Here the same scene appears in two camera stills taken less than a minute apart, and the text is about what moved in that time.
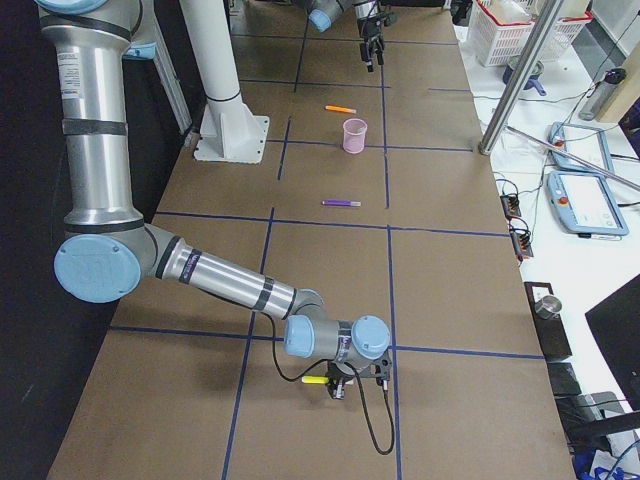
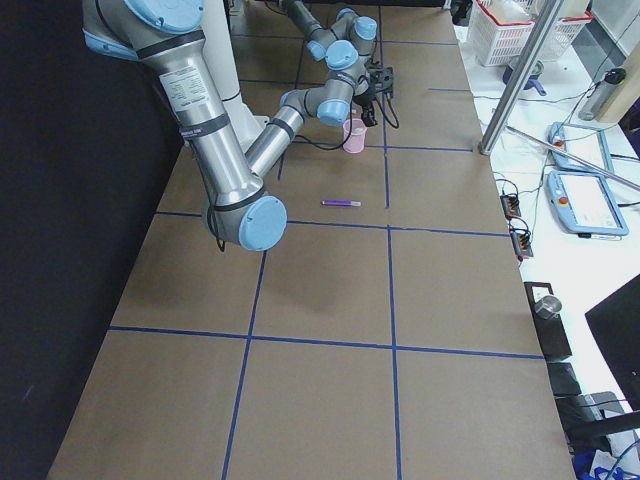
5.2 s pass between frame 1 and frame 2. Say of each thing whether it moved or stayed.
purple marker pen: stayed
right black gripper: moved
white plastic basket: stayed
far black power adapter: stayed
